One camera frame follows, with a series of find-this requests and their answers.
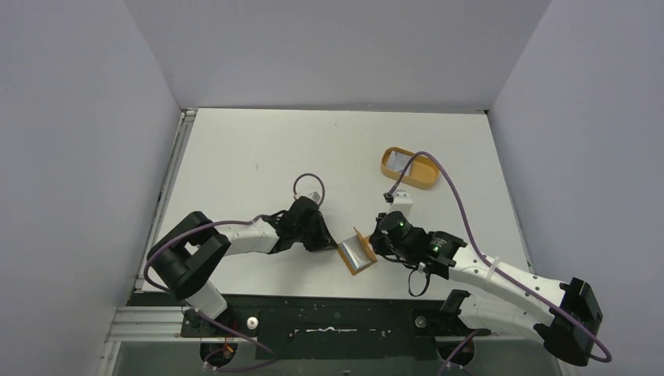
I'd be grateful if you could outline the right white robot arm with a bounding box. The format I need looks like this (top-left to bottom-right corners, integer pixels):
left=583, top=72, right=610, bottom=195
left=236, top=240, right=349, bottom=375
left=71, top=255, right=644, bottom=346
left=370, top=211, right=603, bottom=367

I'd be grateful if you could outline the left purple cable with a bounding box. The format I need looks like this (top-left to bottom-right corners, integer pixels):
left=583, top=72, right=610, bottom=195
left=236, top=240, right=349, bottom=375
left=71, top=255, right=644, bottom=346
left=143, top=172, right=327, bottom=374

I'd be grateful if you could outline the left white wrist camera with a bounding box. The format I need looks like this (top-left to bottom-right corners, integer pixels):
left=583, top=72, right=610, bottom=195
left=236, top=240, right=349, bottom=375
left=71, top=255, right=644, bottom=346
left=306, top=191, right=322, bottom=204

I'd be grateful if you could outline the yellow leather card holder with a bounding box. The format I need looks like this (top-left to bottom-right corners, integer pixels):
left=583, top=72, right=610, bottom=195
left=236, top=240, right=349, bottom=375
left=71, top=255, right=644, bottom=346
left=337, top=227, right=377, bottom=276

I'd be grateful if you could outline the silver credit card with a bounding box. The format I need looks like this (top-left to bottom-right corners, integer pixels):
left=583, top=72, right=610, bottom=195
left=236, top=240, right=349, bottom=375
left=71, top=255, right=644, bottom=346
left=385, top=150, right=413, bottom=176

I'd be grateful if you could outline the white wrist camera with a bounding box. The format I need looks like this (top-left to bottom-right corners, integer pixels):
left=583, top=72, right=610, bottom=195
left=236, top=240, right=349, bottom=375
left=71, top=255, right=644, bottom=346
left=388, top=190, right=413, bottom=219
left=306, top=191, right=322, bottom=204

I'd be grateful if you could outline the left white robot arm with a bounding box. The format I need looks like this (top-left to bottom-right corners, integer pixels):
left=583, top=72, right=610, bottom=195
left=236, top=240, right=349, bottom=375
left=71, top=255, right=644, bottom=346
left=143, top=197, right=337, bottom=336

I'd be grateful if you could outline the orange oval tray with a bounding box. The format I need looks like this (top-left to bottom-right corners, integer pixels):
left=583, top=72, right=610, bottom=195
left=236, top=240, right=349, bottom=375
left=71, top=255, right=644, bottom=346
left=380, top=147, right=440, bottom=190

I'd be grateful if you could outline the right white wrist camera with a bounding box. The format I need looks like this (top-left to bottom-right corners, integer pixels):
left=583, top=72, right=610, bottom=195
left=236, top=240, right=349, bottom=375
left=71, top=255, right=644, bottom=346
left=388, top=190, right=413, bottom=219

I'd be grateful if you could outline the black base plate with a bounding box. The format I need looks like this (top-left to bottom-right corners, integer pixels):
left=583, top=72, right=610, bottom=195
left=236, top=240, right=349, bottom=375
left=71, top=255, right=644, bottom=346
left=127, top=293, right=520, bottom=364

